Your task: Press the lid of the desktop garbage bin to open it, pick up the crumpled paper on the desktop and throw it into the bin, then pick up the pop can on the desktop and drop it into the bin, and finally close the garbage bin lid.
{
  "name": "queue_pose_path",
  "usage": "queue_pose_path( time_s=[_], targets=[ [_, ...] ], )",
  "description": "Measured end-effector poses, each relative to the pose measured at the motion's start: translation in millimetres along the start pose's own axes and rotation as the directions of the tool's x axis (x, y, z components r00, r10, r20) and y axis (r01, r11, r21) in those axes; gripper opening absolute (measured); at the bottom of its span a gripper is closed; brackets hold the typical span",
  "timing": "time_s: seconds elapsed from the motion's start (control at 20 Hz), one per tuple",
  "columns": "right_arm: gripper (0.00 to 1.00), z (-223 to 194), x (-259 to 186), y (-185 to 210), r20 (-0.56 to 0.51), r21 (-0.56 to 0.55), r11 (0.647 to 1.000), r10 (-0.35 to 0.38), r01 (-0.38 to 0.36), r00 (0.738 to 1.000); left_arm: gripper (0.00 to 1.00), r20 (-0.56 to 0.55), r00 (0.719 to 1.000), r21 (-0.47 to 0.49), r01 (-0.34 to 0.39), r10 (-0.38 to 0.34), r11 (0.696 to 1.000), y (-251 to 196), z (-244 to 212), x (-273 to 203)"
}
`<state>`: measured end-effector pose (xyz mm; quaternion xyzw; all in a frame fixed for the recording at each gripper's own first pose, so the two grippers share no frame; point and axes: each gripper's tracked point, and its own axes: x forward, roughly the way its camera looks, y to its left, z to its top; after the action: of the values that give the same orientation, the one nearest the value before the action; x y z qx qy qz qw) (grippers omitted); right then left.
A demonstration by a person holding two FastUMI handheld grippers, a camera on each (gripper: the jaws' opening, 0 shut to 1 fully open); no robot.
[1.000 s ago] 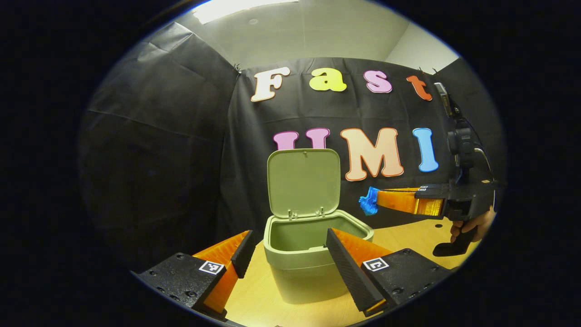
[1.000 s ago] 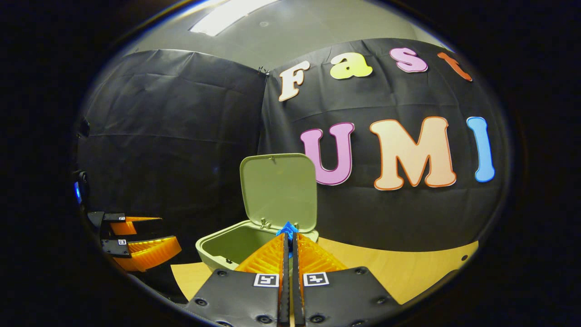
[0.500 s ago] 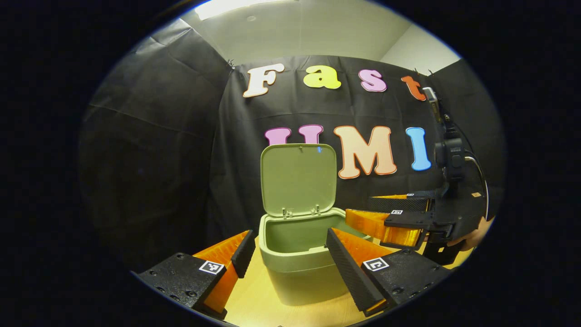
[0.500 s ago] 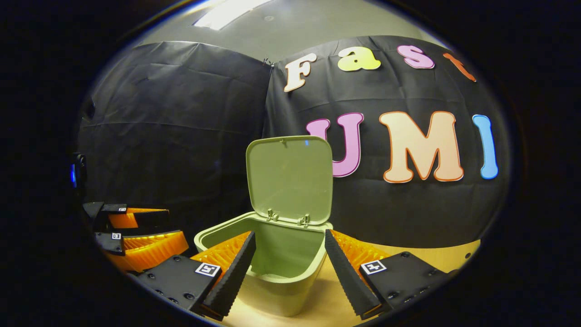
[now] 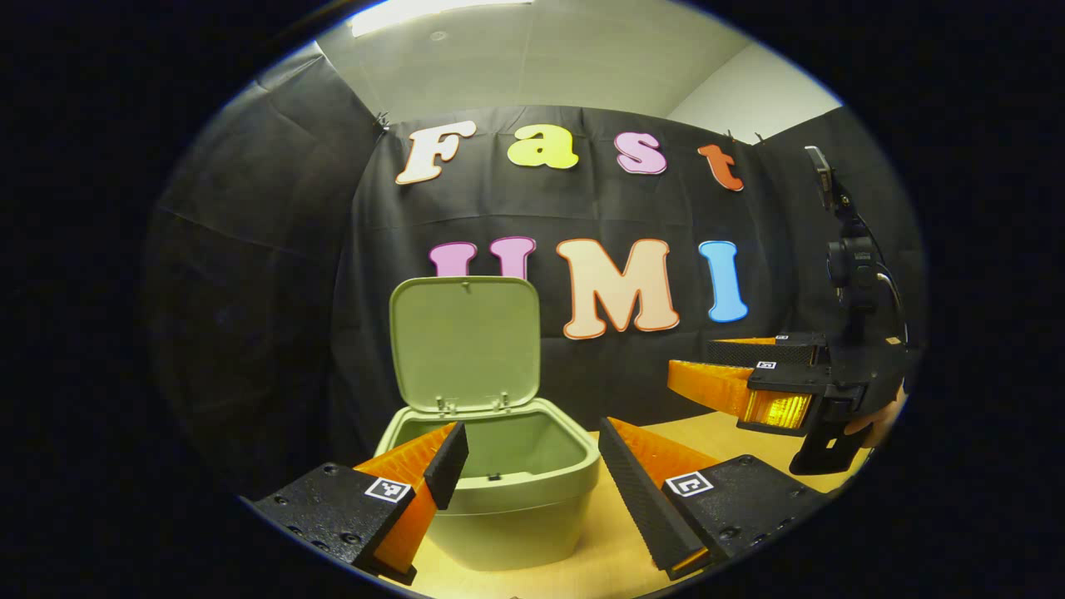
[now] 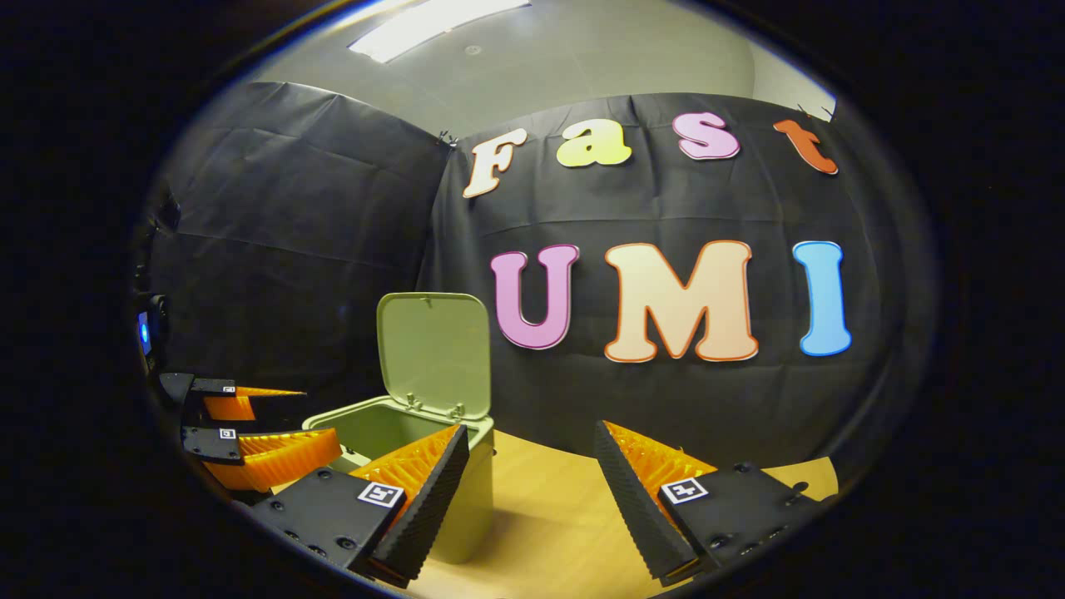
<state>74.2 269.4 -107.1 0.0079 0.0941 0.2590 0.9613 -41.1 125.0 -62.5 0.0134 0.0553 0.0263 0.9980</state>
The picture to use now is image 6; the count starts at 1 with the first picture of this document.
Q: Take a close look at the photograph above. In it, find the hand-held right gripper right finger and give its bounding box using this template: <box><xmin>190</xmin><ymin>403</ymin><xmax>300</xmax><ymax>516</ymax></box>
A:
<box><xmin>593</xmin><ymin>420</ymin><xmax>826</xmax><ymax>586</ymax></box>

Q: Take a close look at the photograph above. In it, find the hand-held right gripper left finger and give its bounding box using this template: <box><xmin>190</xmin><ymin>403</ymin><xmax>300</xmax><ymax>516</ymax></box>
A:
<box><xmin>250</xmin><ymin>424</ymin><xmax>471</xmax><ymax>590</ymax></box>

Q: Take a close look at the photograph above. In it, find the green desktop garbage bin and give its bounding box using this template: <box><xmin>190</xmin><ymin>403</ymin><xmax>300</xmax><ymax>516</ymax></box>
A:
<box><xmin>301</xmin><ymin>291</ymin><xmax>497</xmax><ymax>567</ymax></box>

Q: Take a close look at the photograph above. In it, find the wooden desktop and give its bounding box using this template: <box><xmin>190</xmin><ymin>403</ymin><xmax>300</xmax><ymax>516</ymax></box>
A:
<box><xmin>275</xmin><ymin>428</ymin><xmax>840</xmax><ymax>599</ymax></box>

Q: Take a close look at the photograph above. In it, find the black backdrop cloth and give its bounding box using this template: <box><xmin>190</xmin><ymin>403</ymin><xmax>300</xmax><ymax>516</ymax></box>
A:
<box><xmin>133</xmin><ymin>81</ymin><xmax>937</xmax><ymax>492</ymax></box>

